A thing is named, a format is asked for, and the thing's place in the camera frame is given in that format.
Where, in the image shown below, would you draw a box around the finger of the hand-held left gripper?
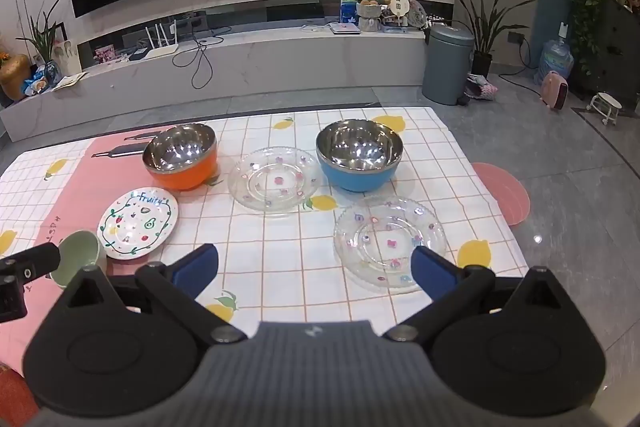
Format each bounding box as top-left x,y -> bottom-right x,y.
0,242 -> 62,282
0,278 -> 27,323

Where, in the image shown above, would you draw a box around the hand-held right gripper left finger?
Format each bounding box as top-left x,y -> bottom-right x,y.
60,243 -> 248,345

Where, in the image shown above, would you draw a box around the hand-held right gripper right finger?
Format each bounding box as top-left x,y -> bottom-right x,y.
382,246 -> 568,345

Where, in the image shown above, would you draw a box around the green ceramic bowl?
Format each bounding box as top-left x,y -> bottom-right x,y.
49,230 -> 108,290

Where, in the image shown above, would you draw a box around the clear glass flower-print plate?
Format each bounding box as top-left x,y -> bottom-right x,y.
333,195 -> 447,294
228,146 -> 322,212

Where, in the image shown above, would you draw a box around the white fruit-print plate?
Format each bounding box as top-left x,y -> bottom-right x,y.
97,187 -> 179,260

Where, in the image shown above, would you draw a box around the orange steel bowl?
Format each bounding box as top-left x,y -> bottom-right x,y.
142,123 -> 219,192

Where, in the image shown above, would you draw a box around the blue steel bowl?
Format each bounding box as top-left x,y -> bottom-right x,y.
315,120 -> 405,194

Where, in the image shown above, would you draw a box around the lemon-print checked tablecloth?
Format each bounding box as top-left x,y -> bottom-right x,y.
0,107 -> 523,388

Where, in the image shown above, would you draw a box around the pink round stool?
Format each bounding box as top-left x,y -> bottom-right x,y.
470,162 -> 531,228

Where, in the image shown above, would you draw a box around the blue snack bag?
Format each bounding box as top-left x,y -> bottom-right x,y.
24,62 -> 64,96

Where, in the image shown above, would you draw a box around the gold vase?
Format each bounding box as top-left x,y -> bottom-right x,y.
0,54 -> 34,102

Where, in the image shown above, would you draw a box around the open booklet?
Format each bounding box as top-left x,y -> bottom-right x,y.
52,73 -> 89,91

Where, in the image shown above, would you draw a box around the white paper bag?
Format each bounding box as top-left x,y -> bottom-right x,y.
53,38 -> 81,76

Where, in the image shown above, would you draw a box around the grey trash can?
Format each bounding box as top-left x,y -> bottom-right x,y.
422,25 -> 475,106

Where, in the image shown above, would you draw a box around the pink heater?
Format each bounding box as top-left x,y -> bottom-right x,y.
540,71 -> 570,110

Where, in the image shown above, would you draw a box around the green leafy houseplant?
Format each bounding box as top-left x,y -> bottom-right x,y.
16,0 -> 64,64

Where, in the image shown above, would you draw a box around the white router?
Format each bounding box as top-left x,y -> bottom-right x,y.
144,22 -> 180,58

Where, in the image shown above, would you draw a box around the white marble tv console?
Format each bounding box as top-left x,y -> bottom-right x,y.
0,24 -> 427,142

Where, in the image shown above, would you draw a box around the small white stool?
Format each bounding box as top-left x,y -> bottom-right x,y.
587,92 -> 624,126

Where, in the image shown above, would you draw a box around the long-leaf potted plant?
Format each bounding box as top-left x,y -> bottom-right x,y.
445,0 -> 529,78

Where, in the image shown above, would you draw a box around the blue water bottle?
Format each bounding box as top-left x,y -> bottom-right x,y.
539,23 -> 575,80

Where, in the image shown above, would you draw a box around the teddy bear bouquet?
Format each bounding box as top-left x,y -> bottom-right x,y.
353,0 -> 394,32

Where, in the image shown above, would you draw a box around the dark side cabinet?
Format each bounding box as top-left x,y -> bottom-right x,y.
570,0 -> 640,108

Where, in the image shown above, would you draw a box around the black cables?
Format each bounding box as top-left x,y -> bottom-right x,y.
172,24 -> 236,90

